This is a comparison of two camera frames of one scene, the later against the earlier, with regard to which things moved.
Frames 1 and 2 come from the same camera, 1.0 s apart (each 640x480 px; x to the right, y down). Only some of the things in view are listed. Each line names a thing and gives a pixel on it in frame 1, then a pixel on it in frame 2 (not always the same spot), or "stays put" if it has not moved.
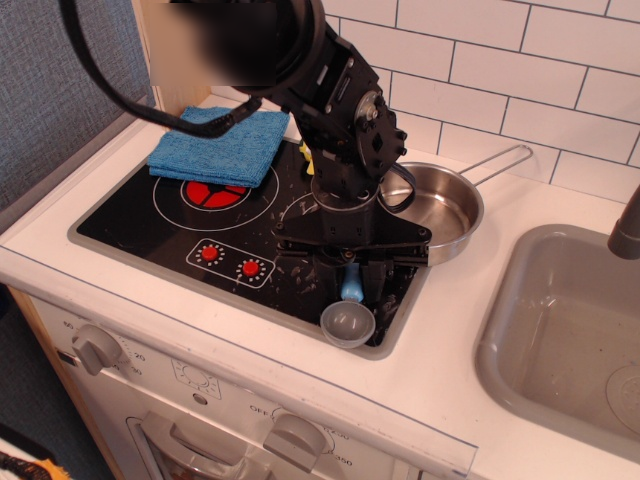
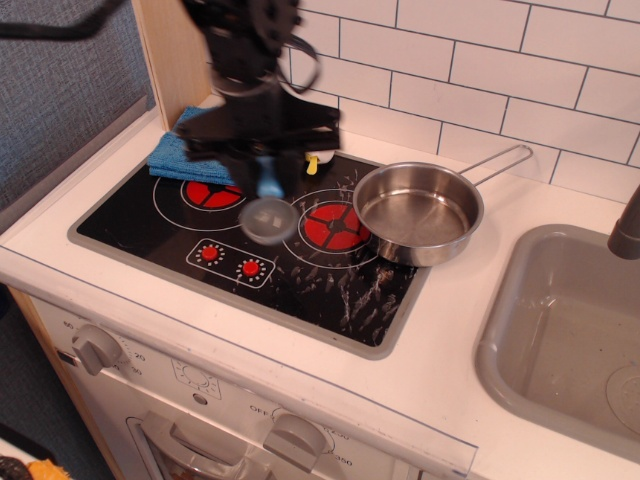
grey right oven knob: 296,439 stays put
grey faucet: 624,238 stays put
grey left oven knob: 96,348 stays put
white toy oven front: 159,414 stays put
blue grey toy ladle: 350,322 → 271,217
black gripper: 354,230 → 262,129
